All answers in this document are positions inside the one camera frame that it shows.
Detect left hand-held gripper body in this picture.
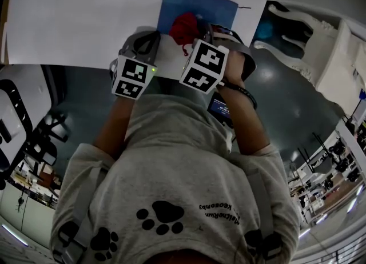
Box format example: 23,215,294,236
109,50,158,100

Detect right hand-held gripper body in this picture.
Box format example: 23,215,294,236
178,24,257,95

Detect red cloth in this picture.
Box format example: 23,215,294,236
169,12,201,57

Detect blue mat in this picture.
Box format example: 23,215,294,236
156,0,240,39

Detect person's left forearm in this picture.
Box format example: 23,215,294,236
91,95,134,161

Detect person's right forearm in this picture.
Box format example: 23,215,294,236
218,85,271,155

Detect person's right hand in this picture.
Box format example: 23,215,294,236
224,50,246,87

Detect black chest device with screen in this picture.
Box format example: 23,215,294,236
207,91,234,128

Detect teal object on floor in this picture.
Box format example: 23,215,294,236
256,19,274,41

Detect white desk with drawers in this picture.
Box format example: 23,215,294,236
0,0,268,86

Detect grey paw-print sweatshirt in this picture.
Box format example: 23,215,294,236
50,94,300,264

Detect black chair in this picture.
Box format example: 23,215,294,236
24,113,70,169

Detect white black-trimmed appliance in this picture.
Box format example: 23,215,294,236
0,64,54,173

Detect wooden box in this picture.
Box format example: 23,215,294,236
0,0,11,65

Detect white ornate dressing table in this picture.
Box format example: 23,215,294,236
253,1,366,113

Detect cluttered white shelving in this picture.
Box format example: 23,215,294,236
287,125,366,229

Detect dark beaded bracelet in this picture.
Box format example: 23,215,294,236
221,81,258,110

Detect grey harness strap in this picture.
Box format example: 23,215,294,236
248,173,283,259
51,168,104,264

